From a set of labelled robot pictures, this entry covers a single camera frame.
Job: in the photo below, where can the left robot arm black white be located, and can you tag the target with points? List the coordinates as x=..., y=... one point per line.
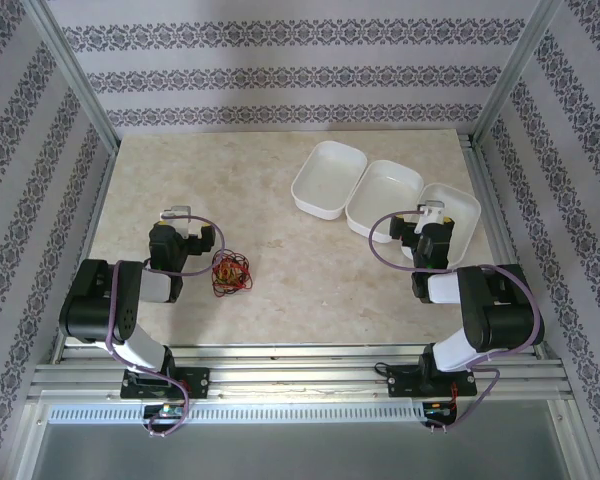
x=145, y=350

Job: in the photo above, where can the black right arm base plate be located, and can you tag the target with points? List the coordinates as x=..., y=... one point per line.
x=402, y=382

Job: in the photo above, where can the aluminium frame rail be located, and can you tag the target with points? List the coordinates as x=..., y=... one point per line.
x=300, y=372

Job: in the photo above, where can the grey metal panel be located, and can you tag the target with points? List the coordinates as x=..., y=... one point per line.
x=300, y=452

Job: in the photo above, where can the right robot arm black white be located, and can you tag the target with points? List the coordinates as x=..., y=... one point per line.
x=455, y=350

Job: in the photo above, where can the aluminium frame post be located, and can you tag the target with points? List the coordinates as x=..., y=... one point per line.
x=515, y=65
x=75, y=75

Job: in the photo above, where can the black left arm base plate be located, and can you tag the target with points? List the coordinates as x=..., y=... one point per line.
x=195, y=382

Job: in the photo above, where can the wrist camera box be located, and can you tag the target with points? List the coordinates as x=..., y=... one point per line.
x=430, y=212
x=182, y=220

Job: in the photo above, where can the small circuit board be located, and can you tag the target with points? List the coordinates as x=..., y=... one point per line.
x=437, y=409
x=166, y=411

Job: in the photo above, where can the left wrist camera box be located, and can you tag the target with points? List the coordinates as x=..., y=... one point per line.
x=182, y=220

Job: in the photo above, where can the white plastic tray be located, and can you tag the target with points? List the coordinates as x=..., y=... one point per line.
x=325, y=175
x=385, y=195
x=465, y=210

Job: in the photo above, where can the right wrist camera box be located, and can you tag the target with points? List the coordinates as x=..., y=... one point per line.
x=430, y=212

